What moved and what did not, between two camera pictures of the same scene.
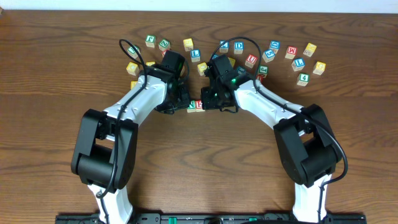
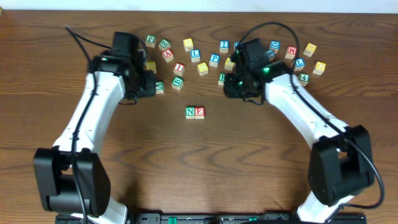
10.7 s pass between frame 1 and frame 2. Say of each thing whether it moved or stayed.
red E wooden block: moved
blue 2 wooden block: stayed
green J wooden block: stayed
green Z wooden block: stayed
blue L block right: stayed
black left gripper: moved
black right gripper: moved
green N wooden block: moved
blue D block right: stayed
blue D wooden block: stayed
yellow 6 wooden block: stayed
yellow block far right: stayed
